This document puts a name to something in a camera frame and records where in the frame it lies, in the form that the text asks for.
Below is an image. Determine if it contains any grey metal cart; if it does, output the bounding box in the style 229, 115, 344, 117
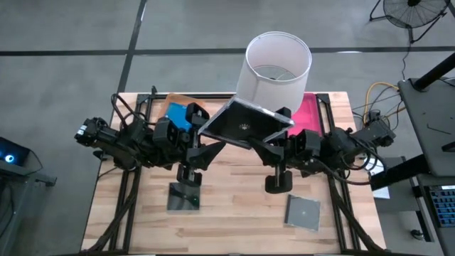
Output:
397, 78, 455, 177

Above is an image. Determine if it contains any grey metal shelf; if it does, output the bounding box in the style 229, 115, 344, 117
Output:
0, 159, 58, 256

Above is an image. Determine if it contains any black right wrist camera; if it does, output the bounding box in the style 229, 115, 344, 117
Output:
294, 129, 321, 157

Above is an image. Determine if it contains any matte black jewel case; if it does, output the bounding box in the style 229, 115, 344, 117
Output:
198, 96, 295, 150

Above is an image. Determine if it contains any orange translucent plastic bin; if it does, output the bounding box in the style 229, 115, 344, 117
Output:
156, 92, 207, 122

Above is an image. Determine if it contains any blue plastic disc case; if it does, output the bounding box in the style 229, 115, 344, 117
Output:
165, 102, 195, 132

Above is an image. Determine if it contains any glossy black jewel case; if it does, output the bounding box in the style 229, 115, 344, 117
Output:
166, 181, 201, 212

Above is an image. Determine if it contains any white paper sheet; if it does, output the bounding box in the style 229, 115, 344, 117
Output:
364, 156, 391, 200

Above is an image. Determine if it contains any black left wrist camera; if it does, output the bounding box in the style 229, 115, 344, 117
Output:
152, 116, 186, 146

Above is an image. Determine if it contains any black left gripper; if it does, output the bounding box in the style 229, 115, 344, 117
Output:
154, 102, 227, 188

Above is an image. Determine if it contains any black side desk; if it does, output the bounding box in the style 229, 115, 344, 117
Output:
369, 154, 455, 256

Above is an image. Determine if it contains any grey jewel case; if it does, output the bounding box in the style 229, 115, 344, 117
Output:
284, 194, 322, 233

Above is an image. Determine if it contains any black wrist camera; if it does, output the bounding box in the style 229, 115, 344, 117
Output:
294, 129, 321, 157
152, 116, 186, 146

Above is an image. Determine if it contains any white shade table lamp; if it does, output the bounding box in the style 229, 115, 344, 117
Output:
236, 31, 313, 115

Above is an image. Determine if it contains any pink translucent plastic bin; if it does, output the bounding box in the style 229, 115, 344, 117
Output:
287, 92, 323, 138

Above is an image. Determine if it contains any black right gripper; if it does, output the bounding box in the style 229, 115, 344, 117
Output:
247, 106, 323, 195

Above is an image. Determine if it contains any black aluminium table frame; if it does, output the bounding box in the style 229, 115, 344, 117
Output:
83, 85, 387, 255

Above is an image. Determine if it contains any black power strip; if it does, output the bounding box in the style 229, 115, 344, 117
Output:
368, 109, 383, 125

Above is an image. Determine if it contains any black floor fan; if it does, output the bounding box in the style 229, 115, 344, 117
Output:
368, 0, 451, 44

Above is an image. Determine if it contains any black stand pole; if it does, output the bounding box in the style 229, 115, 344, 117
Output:
414, 53, 455, 92

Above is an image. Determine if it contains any black device blue light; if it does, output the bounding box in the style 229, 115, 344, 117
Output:
0, 137, 31, 167

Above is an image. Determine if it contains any backlit computer keyboard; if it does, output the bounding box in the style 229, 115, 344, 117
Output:
428, 184, 455, 228

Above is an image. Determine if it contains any yellow cable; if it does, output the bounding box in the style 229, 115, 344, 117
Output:
363, 81, 401, 129

